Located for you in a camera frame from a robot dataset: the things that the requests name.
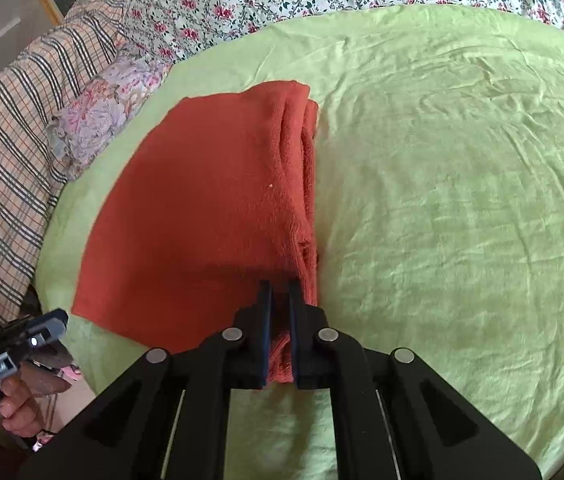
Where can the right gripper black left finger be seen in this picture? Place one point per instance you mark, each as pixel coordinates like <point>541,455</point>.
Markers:
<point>166,416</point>

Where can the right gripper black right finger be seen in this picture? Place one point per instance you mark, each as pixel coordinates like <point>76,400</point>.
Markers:
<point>394,417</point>

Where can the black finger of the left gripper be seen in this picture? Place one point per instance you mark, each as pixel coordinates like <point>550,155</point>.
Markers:
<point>50,357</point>
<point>30,334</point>

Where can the orange knit sweater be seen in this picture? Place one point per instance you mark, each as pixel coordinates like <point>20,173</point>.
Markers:
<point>218,198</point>

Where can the person's left hand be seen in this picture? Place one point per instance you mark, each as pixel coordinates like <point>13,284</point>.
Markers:
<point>21,414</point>

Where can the beige plaid blanket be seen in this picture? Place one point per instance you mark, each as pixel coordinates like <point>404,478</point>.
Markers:
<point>45,77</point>

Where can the lilac floral pillow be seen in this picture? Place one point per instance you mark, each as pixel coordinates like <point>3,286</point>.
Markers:
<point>83,128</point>

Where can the light green bed sheet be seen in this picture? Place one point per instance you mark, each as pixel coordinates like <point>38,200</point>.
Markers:
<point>440,193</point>

